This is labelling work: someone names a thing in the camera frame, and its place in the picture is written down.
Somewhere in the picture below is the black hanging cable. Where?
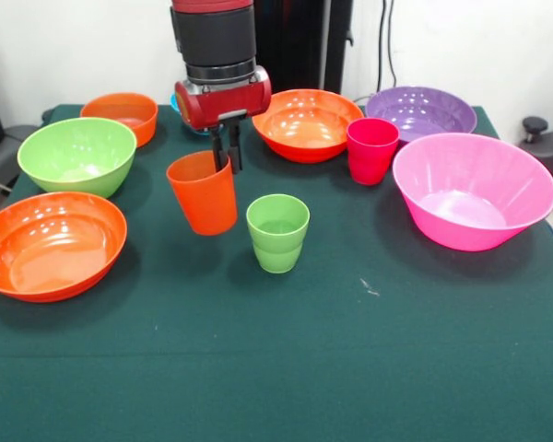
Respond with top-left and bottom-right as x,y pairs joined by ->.
375,0 -> 400,96

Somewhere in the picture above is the wide orange bowl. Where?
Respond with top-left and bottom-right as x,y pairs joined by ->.
251,88 -> 365,164
0,192 -> 128,304

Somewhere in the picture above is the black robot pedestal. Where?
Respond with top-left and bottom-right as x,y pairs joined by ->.
253,0 -> 354,96

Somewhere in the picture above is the black round knob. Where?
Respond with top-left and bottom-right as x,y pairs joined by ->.
523,116 -> 549,144

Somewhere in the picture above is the small deep orange bowl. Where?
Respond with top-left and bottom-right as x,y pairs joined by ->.
79,92 -> 159,148

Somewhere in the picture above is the large pink bowl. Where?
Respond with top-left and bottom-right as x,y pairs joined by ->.
392,132 -> 553,252

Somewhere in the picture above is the orange cup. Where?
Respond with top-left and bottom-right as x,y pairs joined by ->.
166,150 -> 239,237

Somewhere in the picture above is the green cup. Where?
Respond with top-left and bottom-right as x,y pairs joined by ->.
245,193 -> 312,275

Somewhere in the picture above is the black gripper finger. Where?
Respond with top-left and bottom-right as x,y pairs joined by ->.
228,123 -> 244,175
210,128 -> 229,170

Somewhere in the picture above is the purple bowl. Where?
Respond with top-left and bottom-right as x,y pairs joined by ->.
365,86 -> 478,144

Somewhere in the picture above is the green bowl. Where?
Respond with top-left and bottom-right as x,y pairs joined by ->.
17,117 -> 138,200

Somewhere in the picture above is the crimson red cup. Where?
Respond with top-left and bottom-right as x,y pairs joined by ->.
346,117 -> 401,186

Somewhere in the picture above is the dark green tablecloth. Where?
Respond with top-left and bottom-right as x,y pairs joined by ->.
0,103 -> 553,442

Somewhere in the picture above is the small blue bowl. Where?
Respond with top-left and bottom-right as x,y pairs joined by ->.
170,91 -> 211,136

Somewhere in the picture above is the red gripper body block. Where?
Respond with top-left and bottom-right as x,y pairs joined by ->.
173,65 -> 273,134

